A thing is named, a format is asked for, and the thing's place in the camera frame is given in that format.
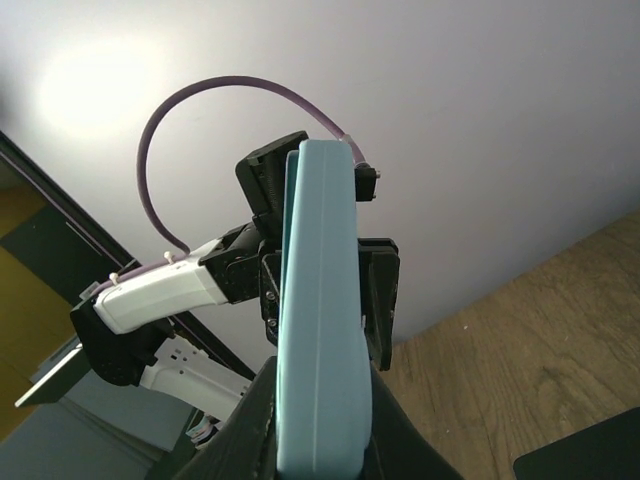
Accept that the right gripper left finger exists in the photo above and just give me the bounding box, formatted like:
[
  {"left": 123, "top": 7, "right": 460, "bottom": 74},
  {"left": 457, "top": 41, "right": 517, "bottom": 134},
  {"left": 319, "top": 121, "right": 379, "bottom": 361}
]
[{"left": 176, "top": 356, "right": 279, "bottom": 480}]

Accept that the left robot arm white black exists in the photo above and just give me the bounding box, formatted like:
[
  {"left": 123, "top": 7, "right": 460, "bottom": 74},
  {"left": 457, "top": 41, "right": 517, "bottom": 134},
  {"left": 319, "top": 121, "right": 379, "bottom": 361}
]
[{"left": 71, "top": 140, "right": 397, "bottom": 430}]

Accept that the black enclosure frame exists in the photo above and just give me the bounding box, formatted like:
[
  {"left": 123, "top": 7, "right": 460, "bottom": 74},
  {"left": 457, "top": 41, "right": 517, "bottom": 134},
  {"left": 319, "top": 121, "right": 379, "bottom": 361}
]
[{"left": 1, "top": 132, "right": 255, "bottom": 380}]

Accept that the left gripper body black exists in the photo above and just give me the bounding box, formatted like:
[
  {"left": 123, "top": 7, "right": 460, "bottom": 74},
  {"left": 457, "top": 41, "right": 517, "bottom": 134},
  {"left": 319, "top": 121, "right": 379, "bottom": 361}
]
[{"left": 259, "top": 237, "right": 403, "bottom": 372}]

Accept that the dark green phone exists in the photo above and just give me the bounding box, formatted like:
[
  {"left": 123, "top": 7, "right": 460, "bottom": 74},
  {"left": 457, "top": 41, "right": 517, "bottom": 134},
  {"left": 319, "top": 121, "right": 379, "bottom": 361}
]
[{"left": 513, "top": 407, "right": 639, "bottom": 479}]

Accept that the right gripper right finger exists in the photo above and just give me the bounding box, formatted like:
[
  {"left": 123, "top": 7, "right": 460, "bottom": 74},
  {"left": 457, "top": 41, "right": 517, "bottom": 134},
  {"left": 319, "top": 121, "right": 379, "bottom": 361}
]
[{"left": 359, "top": 369, "right": 463, "bottom": 480}]

